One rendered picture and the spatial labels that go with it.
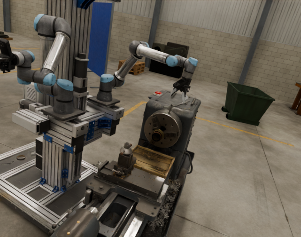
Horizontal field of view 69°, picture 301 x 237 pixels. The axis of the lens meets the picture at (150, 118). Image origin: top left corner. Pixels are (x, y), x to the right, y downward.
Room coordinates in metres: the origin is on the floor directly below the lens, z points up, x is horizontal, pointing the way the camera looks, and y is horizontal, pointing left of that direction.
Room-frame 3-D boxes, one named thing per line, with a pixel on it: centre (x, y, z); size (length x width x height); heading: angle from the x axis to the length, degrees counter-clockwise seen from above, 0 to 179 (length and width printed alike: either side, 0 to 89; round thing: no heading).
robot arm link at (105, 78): (2.00, 0.46, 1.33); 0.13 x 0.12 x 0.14; 153
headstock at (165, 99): (2.16, -0.21, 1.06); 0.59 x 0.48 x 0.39; 165
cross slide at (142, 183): (1.19, 0.05, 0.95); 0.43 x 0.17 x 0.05; 75
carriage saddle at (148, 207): (1.14, 0.05, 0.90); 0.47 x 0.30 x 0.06; 75
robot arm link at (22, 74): (1.27, 0.78, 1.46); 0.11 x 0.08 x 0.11; 89
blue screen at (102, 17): (7.96, 2.77, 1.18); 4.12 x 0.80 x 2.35; 37
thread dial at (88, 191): (1.06, 0.28, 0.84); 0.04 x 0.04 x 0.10; 75
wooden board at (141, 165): (1.53, -0.06, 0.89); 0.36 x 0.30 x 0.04; 75
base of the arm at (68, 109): (1.54, 0.66, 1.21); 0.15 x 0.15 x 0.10
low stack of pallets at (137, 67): (9.84, 1.26, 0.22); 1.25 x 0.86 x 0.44; 168
